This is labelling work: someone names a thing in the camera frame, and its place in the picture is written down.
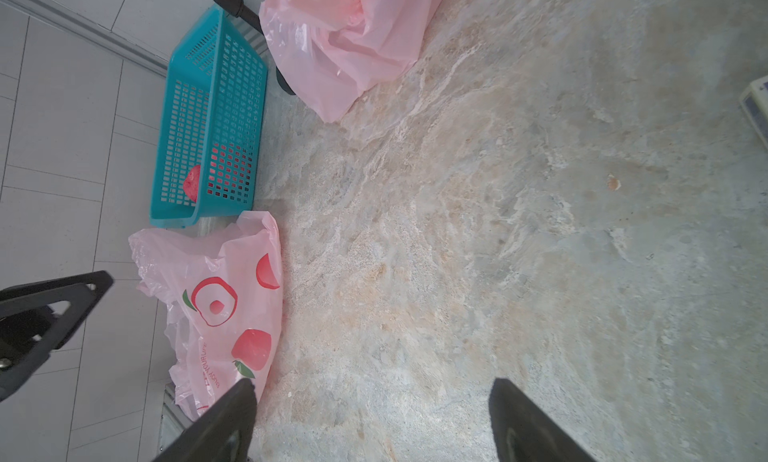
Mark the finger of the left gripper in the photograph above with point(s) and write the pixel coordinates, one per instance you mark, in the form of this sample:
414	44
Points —
39	318

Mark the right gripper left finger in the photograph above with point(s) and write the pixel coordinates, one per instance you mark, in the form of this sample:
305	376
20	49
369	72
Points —
223	433

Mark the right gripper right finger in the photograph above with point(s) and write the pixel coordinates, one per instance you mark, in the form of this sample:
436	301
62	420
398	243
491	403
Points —
524	432

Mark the pink plastic bag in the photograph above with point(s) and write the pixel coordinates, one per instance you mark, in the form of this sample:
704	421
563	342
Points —
224	299
332	51

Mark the red apple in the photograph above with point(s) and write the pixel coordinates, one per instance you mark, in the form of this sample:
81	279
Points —
190	185

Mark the pink plastic bag back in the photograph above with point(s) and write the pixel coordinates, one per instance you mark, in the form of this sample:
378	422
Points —
332	51

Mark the teal plastic basket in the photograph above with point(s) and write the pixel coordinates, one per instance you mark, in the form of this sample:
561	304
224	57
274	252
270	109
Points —
212	116

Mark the microphone on black stand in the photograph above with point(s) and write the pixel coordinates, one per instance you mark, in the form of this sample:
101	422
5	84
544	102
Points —
248	24

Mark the playing card deck box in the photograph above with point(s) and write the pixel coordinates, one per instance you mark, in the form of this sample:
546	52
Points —
754	103

